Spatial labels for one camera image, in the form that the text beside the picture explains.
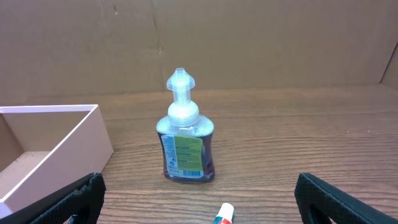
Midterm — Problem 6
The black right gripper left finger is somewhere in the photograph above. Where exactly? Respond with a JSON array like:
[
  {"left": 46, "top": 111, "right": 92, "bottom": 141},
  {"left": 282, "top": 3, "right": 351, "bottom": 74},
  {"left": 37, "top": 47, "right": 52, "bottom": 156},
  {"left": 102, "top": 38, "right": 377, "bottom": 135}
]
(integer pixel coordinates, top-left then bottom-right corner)
[{"left": 1, "top": 172, "right": 106, "bottom": 224}]

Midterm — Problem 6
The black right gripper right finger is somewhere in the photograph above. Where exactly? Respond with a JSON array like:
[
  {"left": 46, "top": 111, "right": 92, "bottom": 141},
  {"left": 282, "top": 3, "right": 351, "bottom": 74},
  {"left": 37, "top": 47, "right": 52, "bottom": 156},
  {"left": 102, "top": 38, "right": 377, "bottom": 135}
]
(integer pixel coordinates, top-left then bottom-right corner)
[{"left": 294, "top": 173, "right": 397, "bottom": 224}]

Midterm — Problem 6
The Colgate toothpaste tube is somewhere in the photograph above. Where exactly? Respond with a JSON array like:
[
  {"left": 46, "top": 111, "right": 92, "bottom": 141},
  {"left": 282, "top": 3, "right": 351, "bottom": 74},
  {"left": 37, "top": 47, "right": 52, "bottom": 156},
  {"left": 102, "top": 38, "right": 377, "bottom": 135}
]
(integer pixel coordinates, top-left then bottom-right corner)
[{"left": 213, "top": 203, "right": 234, "bottom": 224}]

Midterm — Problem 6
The pink cardboard box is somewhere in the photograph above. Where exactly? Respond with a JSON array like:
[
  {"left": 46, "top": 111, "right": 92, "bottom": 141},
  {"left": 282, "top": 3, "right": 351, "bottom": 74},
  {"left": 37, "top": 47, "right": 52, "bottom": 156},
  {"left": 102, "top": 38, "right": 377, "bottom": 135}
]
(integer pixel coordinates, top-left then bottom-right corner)
[{"left": 1, "top": 105, "right": 113, "bottom": 218}]

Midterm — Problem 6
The clear soap pump bottle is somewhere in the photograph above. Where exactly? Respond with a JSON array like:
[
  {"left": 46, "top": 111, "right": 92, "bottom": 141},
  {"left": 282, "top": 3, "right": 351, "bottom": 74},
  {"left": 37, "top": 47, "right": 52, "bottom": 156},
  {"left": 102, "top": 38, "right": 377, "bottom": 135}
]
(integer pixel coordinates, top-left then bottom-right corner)
[{"left": 156, "top": 68, "right": 215, "bottom": 183}]

